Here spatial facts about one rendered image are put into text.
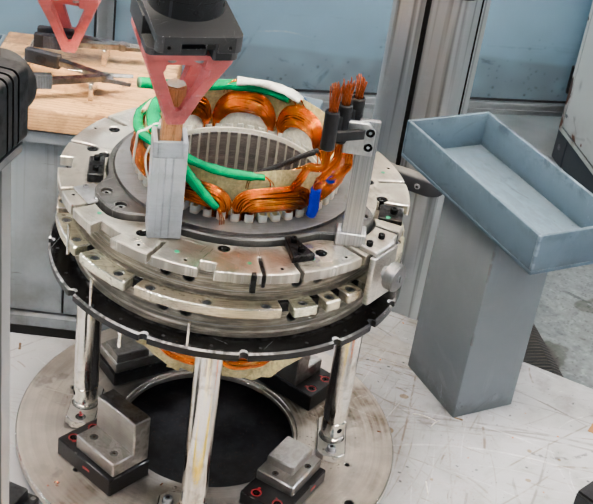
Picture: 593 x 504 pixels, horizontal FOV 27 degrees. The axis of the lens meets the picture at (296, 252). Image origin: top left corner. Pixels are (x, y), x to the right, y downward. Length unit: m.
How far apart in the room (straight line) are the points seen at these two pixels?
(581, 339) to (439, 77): 1.59
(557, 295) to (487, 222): 1.92
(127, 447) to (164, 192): 0.30
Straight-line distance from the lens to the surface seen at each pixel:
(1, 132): 0.57
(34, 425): 1.28
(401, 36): 1.52
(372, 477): 1.26
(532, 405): 1.45
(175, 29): 0.90
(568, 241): 1.21
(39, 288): 1.41
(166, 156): 0.99
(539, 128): 4.02
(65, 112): 1.28
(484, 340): 1.34
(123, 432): 1.20
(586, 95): 3.64
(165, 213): 1.01
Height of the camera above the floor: 1.63
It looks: 32 degrees down
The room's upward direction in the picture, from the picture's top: 9 degrees clockwise
